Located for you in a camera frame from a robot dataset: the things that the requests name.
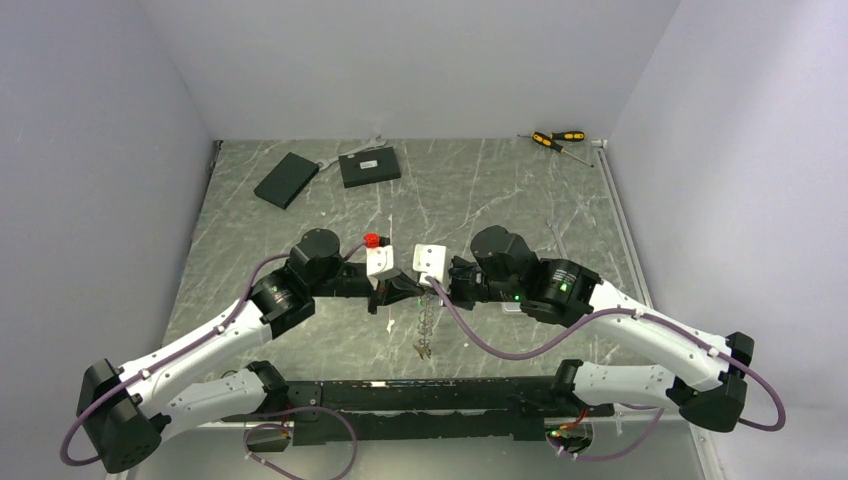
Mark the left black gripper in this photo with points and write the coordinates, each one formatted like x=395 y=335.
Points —
x=391 y=290

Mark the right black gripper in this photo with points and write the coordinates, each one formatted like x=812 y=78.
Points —
x=454 y=296

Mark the large metal keyring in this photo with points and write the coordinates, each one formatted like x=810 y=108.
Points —
x=425 y=327

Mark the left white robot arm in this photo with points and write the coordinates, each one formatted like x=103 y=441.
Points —
x=128 y=411

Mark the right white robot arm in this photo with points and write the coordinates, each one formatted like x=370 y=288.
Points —
x=698 y=374

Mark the white smartphone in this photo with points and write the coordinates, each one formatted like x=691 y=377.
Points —
x=511 y=307

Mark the silver wrench on right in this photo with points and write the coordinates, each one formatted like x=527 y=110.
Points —
x=558 y=238

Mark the silver wrench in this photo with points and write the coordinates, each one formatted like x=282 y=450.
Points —
x=373 y=143
x=558 y=238

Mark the black box with label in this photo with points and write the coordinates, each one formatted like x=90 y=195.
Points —
x=369 y=167

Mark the silver wrench at back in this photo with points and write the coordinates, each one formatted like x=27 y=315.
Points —
x=373 y=143

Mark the black flat box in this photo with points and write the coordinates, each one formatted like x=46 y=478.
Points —
x=286 y=180

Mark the yellow black screwdriver front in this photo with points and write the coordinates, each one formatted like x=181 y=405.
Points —
x=560 y=148

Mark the yellow black screwdriver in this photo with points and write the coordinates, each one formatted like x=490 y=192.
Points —
x=560 y=148
x=567 y=136

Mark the yellow black screwdriver rear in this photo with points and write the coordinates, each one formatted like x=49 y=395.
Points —
x=567 y=136

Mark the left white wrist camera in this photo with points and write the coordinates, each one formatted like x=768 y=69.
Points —
x=381 y=259

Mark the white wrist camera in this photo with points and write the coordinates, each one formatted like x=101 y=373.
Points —
x=381 y=259
x=431 y=260

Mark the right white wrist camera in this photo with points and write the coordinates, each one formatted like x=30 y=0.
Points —
x=431 y=260

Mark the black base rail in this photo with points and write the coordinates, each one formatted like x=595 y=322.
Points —
x=520 y=408

